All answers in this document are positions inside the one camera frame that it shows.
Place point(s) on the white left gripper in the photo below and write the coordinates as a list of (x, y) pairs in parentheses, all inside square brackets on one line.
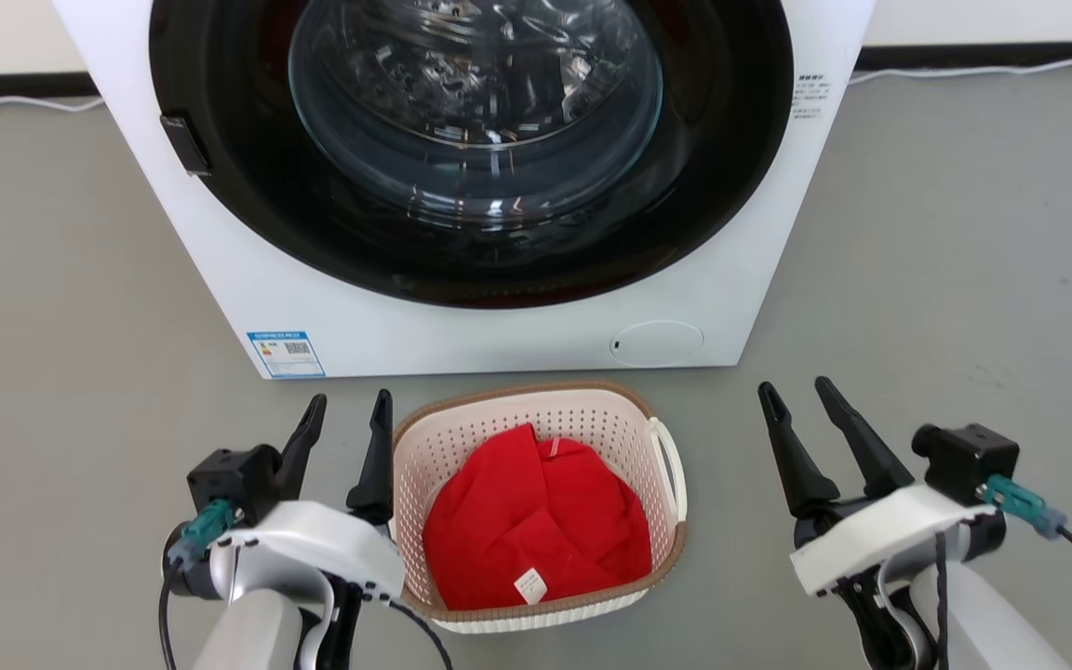
[(313, 544)]

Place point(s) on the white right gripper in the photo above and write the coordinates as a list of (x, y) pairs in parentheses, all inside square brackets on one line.
[(880, 535)]

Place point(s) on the white perforated laundry basket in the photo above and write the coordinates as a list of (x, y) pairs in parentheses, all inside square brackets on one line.
[(499, 409)]

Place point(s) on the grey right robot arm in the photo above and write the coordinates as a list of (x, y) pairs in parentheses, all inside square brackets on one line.
[(983, 623)]

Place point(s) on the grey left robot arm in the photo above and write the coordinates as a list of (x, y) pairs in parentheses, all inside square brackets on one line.
[(257, 633)]

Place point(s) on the blue energy label sticker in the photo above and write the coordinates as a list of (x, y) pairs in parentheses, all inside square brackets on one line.
[(286, 355)]

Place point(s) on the red garment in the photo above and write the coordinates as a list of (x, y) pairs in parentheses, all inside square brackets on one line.
[(517, 521)]

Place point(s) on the round white filter cover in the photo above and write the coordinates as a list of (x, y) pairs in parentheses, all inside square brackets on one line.
[(657, 343)]

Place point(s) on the white front-load washing machine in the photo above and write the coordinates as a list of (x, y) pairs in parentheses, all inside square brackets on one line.
[(499, 335)]

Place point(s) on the white garment care tag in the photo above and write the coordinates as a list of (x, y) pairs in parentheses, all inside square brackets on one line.
[(530, 585)]

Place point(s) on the black round washer door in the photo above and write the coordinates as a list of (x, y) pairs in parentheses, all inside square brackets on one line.
[(713, 186)]

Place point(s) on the small printed text sticker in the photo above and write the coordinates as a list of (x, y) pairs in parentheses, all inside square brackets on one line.
[(812, 96)]

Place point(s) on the steel washing drum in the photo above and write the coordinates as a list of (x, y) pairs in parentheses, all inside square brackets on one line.
[(471, 84)]

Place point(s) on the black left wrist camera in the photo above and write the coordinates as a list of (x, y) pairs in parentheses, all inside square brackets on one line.
[(234, 484)]

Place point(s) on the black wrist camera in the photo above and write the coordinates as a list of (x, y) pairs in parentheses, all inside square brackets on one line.
[(969, 461), (234, 484)]

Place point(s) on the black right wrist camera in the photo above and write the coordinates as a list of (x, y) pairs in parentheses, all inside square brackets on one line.
[(969, 461)]

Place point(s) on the teal left camera connector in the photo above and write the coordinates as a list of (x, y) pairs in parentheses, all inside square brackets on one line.
[(206, 526)]

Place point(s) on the teal camera connector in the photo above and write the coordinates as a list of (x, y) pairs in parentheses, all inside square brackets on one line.
[(206, 526), (1020, 502)]

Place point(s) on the teal right camera connector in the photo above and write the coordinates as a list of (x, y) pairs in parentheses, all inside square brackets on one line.
[(1020, 502)]

